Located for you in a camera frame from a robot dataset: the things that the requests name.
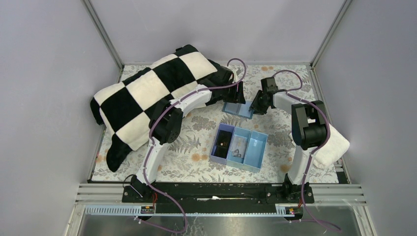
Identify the aluminium frame rail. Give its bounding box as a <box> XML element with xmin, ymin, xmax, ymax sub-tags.
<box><xmin>76</xmin><ymin>183</ymin><xmax>367</xmax><ymax>206</ymax></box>

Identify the teal leather card holder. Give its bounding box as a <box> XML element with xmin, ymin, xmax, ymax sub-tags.
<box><xmin>222</xmin><ymin>101</ymin><xmax>254</xmax><ymax>119</ymax></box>

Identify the light blue right box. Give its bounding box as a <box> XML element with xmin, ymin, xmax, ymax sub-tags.
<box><xmin>242</xmin><ymin>131</ymin><xmax>268</xmax><ymax>173</ymax></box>

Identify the black white checkered blanket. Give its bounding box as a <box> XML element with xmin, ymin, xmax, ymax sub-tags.
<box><xmin>90</xmin><ymin>44</ymin><xmax>221</xmax><ymax>172</ymax></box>

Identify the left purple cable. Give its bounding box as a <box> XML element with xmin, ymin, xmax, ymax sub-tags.
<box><xmin>134</xmin><ymin>58</ymin><xmax>247</xmax><ymax>235</ymax></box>

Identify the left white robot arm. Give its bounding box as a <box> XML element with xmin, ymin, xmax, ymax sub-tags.
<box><xmin>125</xmin><ymin>68</ymin><xmax>246</xmax><ymax>202</ymax></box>

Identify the light blue middle box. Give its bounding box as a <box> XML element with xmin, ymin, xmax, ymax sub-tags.
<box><xmin>226</xmin><ymin>127</ymin><xmax>251</xmax><ymax>169</ymax></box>

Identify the black card in box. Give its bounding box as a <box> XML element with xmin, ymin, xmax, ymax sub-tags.
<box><xmin>214</xmin><ymin>130</ymin><xmax>232</xmax><ymax>158</ymax></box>

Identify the purple open box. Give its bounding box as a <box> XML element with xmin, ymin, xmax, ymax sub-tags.
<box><xmin>210</xmin><ymin>123</ymin><xmax>235</xmax><ymax>165</ymax></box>

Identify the floral patterned table mat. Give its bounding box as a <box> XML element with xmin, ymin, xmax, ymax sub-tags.
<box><xmin>91</xmin><ymin>64</ymin><xmax>339</xmax><ymax>184</ymax></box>

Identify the VIP card in box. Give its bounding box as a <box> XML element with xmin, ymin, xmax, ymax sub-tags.
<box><xmin>232</xmin><ymin>148</ymin><xmax>245</xmax><ymax>159</ymax></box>

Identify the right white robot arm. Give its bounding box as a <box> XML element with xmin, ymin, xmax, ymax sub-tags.
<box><xmin>250</xmin><ymin>77</ymin><xmax>329</xmax><ymax>203</ymax></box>

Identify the white folded towel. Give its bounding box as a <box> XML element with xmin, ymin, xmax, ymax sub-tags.
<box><xmin>289</xmin><ymin>125</ymin><xmax>351</xmax><ymax>170</ymax></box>

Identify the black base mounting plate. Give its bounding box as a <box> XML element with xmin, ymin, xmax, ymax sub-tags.
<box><xmin>122</xmin><ymin>182</ymin><xmax>302</xmax><ymax>214</ymax></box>

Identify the light blue box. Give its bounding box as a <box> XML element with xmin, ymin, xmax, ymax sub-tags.
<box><xmin>226</xmin><ymin>127</ymin><xmax>251</xmax><ymax>169</ymax></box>
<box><xmin>242</xmin><ymin>131</ymin><xmax>268</xmax><ymax>173</ymax></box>

